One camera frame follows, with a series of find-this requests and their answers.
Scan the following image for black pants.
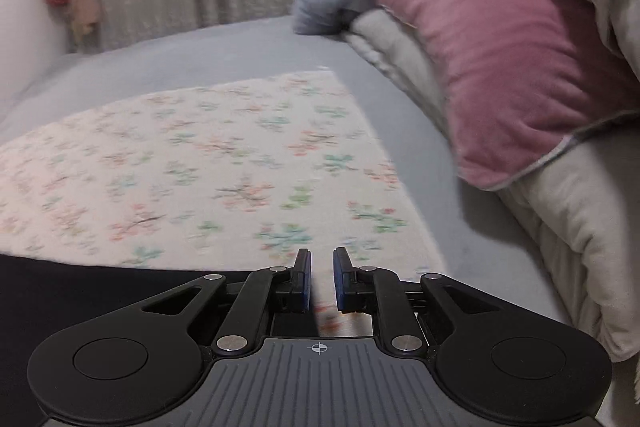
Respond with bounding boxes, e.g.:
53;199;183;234
1;254;205;426

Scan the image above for floral white bed mat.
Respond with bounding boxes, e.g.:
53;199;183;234
1;69;445;336

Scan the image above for grey bed sheet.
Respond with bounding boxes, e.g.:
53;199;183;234
1;17;568;322

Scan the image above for beige grey folded quilt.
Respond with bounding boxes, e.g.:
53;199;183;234
347;0;639;362

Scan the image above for pink pillow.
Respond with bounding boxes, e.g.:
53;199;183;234
378;0;639;191

